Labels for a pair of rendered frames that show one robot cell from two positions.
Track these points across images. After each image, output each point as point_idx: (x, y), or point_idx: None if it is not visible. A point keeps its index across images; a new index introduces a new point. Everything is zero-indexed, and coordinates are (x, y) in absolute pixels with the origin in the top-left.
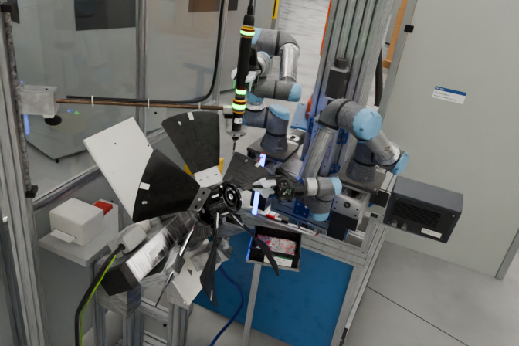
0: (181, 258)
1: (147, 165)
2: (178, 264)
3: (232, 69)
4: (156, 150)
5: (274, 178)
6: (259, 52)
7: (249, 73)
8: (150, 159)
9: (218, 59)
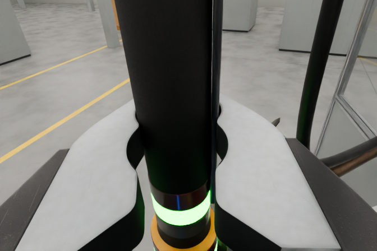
0: (212, 209)
1: (271, 122)
2: (210, 203)
3: (326, 166)
4: (278, 120)
5: None
6: None
7: (126, 143)
8: (274, 120)
9: None
